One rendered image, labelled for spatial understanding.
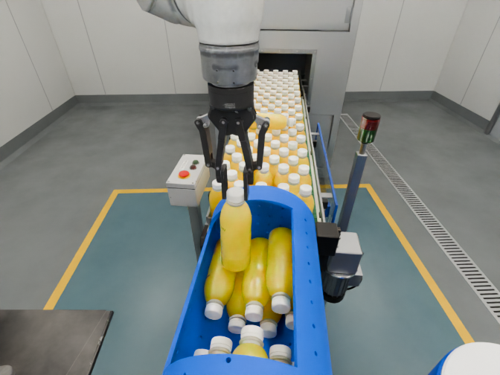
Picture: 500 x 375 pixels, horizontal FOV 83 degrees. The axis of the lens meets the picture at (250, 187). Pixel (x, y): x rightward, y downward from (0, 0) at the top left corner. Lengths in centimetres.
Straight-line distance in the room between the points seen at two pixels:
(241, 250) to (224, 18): 45
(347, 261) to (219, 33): 91
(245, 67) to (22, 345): 72
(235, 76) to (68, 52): 508
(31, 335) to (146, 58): 454
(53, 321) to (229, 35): 71
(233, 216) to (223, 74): 28
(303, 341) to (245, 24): 46
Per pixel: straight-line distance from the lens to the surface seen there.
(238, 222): 59
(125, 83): 526
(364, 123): 112
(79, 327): 80
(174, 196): 101
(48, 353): 80
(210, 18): 43
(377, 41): 527
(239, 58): 44
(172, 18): 55
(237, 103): 46
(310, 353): 49
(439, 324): 218
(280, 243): 68
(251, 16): 43
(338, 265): 114
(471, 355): 80
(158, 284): 209
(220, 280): 68
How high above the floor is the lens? 164
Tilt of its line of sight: 36 degrees down
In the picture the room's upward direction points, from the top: straight up
